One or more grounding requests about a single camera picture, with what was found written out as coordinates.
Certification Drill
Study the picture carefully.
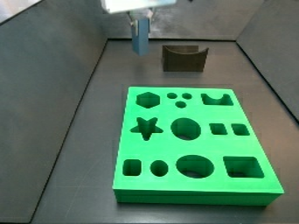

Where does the blue rectangular block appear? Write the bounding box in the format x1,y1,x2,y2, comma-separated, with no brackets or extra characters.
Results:
131,18,149,56

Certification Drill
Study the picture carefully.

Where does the dark brown arch block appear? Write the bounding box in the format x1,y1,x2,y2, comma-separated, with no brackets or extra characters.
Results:
163,45,209,72

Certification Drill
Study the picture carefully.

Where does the green shape sorting board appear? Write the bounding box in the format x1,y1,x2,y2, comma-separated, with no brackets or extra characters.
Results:
112,87,284,206

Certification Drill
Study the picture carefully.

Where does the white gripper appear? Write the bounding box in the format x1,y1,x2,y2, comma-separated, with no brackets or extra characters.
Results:
101,0,176,31

